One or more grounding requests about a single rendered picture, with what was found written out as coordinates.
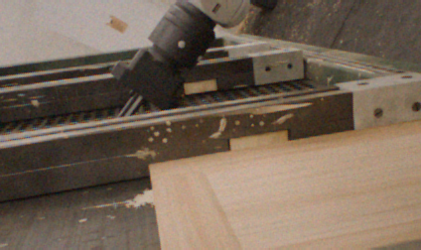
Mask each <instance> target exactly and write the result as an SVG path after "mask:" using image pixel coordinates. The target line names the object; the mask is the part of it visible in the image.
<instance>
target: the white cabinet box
mask: <svg viewBox="0 0 421 250"><path fill-rule="evenodd" d="M169 8H170V6H166V5H165V4H164V3H160V2H159V1H156V0H39V3H38V5H37V9H36V11H35V13H34V17H33V19H32V23H35V24H37V25H40V26H42V27H43V28H47V29H48V30H52V31H54V32H57V33H59V34H62V35H63V36H65V37H69V38H70V39H74V40H76V41H78V42H80V43H84V44H85V45H89V46H91V47H92V48H96V49H97V50H100V51H102V52H114V51H118V50H129V49H134V48H144V47H149V46H152V45H153V43H152V42H151V41H150V40H148V37H149V36H150V34H151V33H152V31H154V29H155V27H156V26H157V25H158V23H159V22H160V20H161V19H162V17H163V16H164V14H165V13H166V12H167V10H169ZM213 30H214V32H215V37H216V38H220V37H222V35H231V34H230V33H227V32H226V31H223V30H221V29H218V28H217V27H214V29H213Z"/></svg>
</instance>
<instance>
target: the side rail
mask: <svg viewBox="0 0 421 250"><path fill-rule="evenodd" d="M214 48H222V38H216V39H215V40H214V42H212V44H211V45H210V47H209V49H214ZM139 50H140V48H134V49H129V50H118V51H114V52H103V53H98V54H88V55H83V56H73V57H67V58H57V59H52V60H42V61H36V62H22V63H12V64H7V65H0V77H1V76H7V75H16V74H22V73H25V74H27V73H31V72H37V71H38V72H42V71H46V70H57V69H61V68H72V67H76V66H87V65H91V64H102V63H116V62H118V61H131V60H133V58H134V57H135V55H136V54H137V52H138V51H139Z"/></svg>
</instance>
